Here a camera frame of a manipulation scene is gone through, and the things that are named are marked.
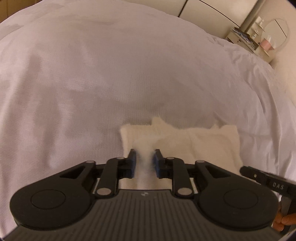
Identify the lavender bed sheet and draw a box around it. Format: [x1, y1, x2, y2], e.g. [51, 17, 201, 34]
[1, 1, 295, 236]

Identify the white sliding wardrobe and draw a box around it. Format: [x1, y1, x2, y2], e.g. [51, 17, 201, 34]
[132, 0, 264, 38]

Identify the cream bed headboard cushion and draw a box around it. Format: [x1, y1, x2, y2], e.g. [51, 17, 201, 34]
[271, 30, 295, 105]

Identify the person right hand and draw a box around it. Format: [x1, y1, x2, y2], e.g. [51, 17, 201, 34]
[272, 203, 296, 232]

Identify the oval vanity mirror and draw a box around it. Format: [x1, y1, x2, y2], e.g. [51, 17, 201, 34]
[261, 18, 289, 50]

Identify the cream knit striped sweater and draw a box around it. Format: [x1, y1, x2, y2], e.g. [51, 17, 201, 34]
[119, 117, 243, 190]

